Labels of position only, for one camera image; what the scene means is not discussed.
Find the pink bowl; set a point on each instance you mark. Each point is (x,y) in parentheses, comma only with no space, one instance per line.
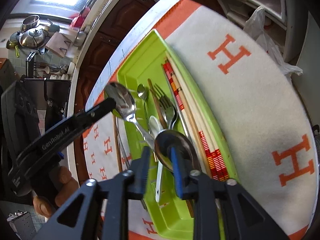
(78,21)

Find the steel pot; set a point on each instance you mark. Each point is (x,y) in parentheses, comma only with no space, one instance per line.
(80,38)

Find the black splash guard panel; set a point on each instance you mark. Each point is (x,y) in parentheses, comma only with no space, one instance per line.
(57,90)

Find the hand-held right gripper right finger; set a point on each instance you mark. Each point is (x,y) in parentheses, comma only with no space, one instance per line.
(178,175)

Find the brown wooden chopstick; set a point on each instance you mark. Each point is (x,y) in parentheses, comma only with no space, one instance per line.
(191,208)
(156,102)
(116,142)

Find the large metal spoon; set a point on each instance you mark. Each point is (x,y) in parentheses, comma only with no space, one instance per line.
(125,100)

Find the steel wok lid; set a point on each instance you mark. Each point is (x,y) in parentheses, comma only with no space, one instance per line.
(32,38)

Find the white ceramic spoon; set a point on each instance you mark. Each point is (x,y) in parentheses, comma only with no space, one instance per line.
(158,180)

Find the small metal spoon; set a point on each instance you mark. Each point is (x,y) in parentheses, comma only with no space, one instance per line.
(141,91)

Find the steel mixing bowl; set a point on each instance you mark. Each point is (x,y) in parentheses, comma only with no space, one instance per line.
(30,22)

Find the person's left hand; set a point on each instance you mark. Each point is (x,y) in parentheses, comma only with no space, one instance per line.
(65,185)

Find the orange patterned blanket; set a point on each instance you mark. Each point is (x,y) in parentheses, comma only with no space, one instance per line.
(250,92)

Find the cream chopstick red band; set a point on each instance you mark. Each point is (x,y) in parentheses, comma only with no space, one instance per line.
(193,122)
(200,115)
(186,91)

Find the crumpled white plastic bag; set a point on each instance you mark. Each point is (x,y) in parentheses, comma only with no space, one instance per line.
(260,30)

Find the teal utensil holder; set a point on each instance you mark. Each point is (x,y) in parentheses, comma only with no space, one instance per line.
(53,26)

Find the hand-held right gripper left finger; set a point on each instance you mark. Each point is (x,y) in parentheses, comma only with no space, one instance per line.
(147,170)

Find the green plastic tray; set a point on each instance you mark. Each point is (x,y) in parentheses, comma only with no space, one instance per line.
(135,65)

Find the wooden cutting board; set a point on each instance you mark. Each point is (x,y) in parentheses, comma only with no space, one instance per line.
(60,42)

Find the metal fork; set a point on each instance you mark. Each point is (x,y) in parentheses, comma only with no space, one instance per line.
(173,115)
(165,102)

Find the metal soup spoon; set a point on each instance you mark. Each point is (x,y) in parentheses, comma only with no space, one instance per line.
(162,150)

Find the hanging steel ladle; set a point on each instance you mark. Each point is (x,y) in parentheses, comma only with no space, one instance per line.
(50,71)

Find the white countertop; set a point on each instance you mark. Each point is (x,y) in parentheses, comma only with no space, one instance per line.
(82,62)

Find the brown wooden cabinets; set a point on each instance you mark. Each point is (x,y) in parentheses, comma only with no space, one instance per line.
(112,17)

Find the perforated steel rack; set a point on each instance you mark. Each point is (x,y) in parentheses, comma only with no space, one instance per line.
(22,226)

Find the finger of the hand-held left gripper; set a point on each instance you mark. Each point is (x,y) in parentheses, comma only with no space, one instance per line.
(100,112)

